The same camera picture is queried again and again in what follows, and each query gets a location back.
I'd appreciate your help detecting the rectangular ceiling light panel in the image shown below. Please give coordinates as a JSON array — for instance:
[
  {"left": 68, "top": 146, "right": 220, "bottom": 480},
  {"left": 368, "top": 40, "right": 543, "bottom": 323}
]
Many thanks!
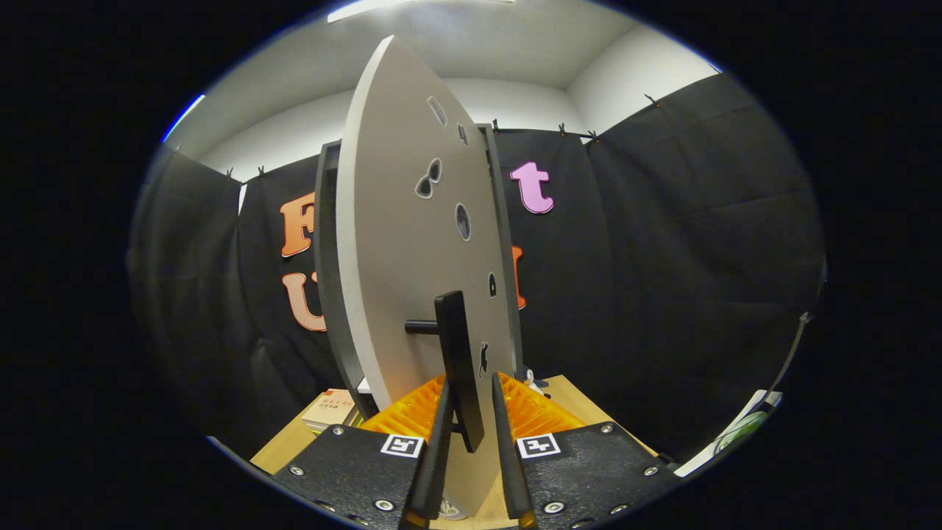
[{"left": 327, "top": 0, "right": 516, "bottom": 23}]

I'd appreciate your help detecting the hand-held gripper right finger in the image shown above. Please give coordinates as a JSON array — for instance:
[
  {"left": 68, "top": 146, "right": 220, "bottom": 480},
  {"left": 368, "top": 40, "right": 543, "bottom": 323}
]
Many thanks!
[{"left": 492, "top": 372, "right": 681, "bottom": 530}]

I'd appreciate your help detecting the black door handle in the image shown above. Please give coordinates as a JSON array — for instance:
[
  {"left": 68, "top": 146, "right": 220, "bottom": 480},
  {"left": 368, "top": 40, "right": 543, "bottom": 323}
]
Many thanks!
[{"left": 405, "top": 290, "right": 486, "bottom": 453}]

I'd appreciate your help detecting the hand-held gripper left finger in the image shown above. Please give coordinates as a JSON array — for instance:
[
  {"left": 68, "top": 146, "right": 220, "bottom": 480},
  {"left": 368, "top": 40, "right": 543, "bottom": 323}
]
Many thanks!
[{"left": 271, "top": 375, "right": 453, "bottom": 530}]

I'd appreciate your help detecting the ceiling tube light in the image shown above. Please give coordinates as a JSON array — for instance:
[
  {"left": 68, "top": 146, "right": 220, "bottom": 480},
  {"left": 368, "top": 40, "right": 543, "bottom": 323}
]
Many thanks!
[{"left": 162, "top": 93, "right": 207, "bottom": 143}]

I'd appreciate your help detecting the thin dark cable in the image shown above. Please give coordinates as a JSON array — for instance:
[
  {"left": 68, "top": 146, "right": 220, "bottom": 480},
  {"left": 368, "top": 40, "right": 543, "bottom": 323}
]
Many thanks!
[{"left": 765, "top": 313, "right": 814, "bottom": 398}]

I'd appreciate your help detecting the black backdrop cloth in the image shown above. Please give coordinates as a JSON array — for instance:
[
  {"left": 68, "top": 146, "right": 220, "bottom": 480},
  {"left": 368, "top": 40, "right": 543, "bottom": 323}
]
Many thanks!
[{"left": 125, "top": 74, "right": 829, "bottom": 464}]

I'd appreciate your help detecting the white flat object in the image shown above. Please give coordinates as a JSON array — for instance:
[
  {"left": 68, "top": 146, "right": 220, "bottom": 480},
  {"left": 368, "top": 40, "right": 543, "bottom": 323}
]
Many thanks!
[{"left": 673, "top": 390, "right": 785, "bottom": 478}]

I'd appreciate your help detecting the dark grey shoe cabinet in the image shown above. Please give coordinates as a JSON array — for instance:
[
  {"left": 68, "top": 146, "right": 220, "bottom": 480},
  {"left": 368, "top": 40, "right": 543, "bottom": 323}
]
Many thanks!
[{"left": 314, "top": 124, "right": 525, "bottom": 420}]

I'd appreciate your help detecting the beige shoe cabinet door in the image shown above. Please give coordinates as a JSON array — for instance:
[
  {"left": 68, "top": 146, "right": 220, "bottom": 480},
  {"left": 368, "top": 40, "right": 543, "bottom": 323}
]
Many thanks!
[{"left": 335, "top": 35, "right": 520, "bottom": 520}]

